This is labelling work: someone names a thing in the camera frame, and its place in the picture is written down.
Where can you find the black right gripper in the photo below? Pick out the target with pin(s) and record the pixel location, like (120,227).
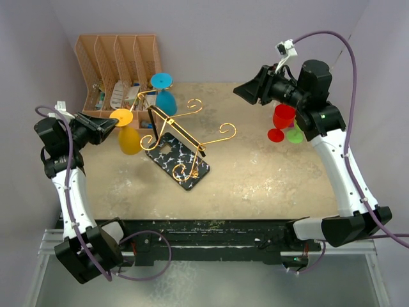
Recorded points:
(261,86)

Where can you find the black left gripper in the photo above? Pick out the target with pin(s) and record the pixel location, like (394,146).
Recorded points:
(99,128)

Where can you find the yellow plastic wine glass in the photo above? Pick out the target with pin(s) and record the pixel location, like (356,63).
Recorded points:
(128,137)

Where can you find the red plastic wine glass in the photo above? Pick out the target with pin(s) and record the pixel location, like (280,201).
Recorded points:
(283,116)

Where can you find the green plastic wine glass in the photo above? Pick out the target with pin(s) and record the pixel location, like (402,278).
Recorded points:
(295,135)

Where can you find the blue plastic wine glass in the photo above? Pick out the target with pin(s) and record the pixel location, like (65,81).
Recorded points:
(165,99)

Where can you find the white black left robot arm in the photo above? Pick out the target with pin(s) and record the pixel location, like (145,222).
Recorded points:
(88,249)

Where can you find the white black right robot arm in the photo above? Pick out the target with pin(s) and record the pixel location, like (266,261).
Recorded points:
(359,214)

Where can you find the black marbled rack base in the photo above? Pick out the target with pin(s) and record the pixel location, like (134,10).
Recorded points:
(177,160)

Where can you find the tan plastic file organizer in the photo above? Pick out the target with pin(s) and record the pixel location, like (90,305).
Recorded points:
(109,61)

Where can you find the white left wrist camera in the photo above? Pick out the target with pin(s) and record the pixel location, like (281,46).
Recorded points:
(60,107)

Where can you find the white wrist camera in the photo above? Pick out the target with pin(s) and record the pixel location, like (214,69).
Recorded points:
(60,107)
(287,51)

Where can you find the gold wire wine glass rack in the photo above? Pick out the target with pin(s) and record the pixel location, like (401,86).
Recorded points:
(159,121)

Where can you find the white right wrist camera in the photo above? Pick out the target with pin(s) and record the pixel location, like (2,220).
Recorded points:
(287,51)

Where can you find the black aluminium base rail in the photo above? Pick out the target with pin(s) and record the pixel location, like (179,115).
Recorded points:
(227,240)

